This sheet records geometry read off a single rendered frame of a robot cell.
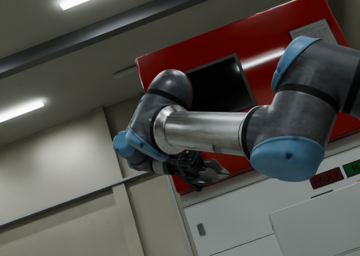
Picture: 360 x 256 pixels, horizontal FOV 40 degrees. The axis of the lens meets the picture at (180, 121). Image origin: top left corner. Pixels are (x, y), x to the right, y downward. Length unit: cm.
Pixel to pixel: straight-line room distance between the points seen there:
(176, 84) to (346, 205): 49
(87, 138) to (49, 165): 112
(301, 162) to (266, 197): 104
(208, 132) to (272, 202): 91
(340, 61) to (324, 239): 48
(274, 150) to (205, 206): 107
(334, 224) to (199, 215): 75
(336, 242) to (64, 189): 1101
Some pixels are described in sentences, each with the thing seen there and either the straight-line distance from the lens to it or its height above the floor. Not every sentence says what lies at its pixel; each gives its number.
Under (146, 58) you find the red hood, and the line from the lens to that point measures 206.
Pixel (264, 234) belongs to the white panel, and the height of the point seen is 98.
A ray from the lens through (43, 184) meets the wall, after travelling 1230.
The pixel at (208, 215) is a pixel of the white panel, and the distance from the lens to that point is 188.
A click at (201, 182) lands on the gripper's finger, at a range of 154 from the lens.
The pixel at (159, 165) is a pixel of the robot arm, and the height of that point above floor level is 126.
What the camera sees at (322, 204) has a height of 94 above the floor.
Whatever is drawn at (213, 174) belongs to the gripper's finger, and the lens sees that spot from 152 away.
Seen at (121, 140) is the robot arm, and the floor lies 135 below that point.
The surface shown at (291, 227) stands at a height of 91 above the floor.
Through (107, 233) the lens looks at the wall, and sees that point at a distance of 1151.
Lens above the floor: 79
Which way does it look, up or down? 21 degrees up
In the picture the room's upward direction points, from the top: 19 degrees counter-clockwise
